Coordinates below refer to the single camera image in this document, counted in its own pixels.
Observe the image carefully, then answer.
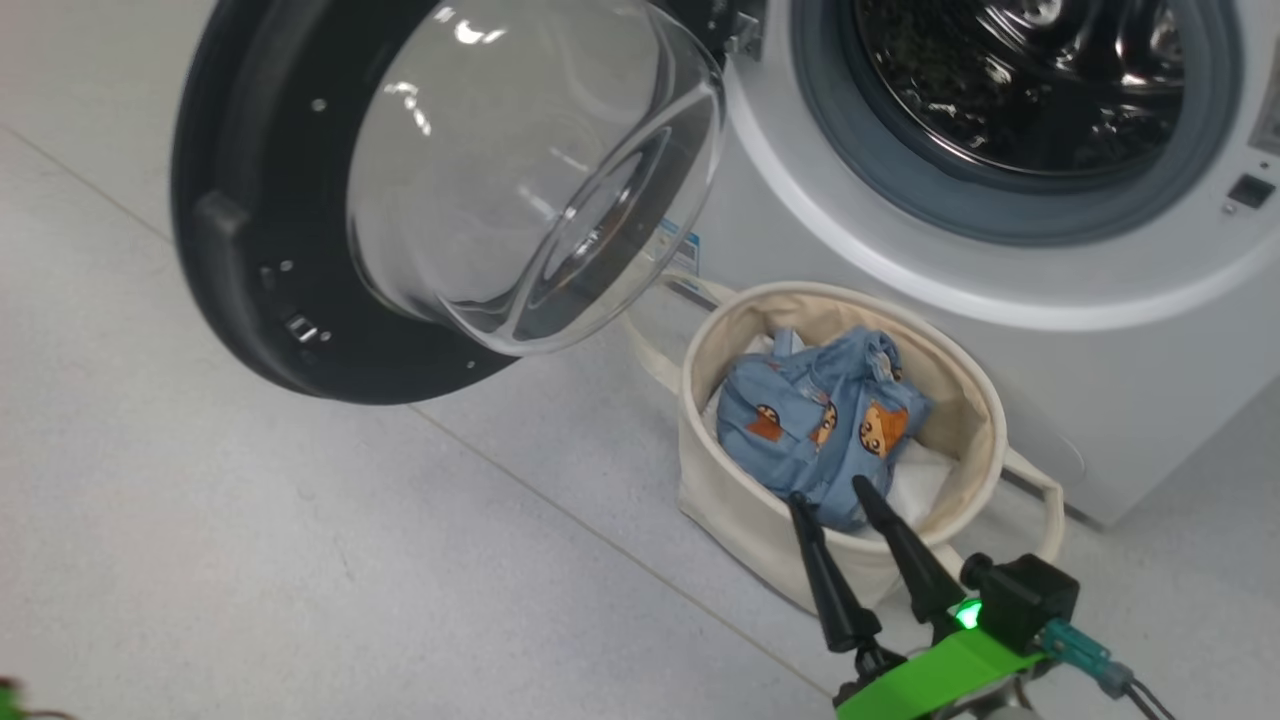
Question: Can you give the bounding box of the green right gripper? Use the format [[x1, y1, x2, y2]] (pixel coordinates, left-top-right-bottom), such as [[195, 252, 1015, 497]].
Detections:
[[787, 476, 1047, 720]]

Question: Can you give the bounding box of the blue denim garment with bears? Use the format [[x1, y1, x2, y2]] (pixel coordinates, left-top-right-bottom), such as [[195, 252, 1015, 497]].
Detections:
[[715, 325, 933, 533]]

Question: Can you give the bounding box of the round glass washer door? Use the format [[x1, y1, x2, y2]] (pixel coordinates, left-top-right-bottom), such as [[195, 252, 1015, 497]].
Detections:
[[170, 0, 728, 406]]

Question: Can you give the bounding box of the cream fabric laundry basket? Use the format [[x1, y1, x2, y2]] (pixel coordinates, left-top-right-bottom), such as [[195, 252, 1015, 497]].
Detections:
[[625, 272, 1066, 616]]

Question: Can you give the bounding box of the white front-load washing machine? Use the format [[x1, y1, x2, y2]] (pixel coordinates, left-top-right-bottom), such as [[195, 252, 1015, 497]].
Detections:
[[620, 0, 1280, 529]]

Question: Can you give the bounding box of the stainless steel washing machine drum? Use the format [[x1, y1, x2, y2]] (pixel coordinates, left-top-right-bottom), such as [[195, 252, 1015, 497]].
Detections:
[[855, 0, 1191, 176]]

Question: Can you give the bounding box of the white folded cloth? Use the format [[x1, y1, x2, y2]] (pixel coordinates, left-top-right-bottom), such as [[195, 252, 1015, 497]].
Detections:
[[700, 335, 953, 531]]

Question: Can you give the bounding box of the blue energy label sticker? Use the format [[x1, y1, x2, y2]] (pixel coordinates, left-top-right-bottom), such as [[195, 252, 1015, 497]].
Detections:
[[660, 218, 703, 276]]

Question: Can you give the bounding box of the teal cable connector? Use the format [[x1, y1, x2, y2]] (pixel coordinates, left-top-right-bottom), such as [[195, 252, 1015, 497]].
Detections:
[[1040, 618, 1136, 698]]

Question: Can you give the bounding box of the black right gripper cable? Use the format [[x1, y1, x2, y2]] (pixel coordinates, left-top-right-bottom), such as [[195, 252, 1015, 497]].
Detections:
[[1120, 680, 1183, 720]]

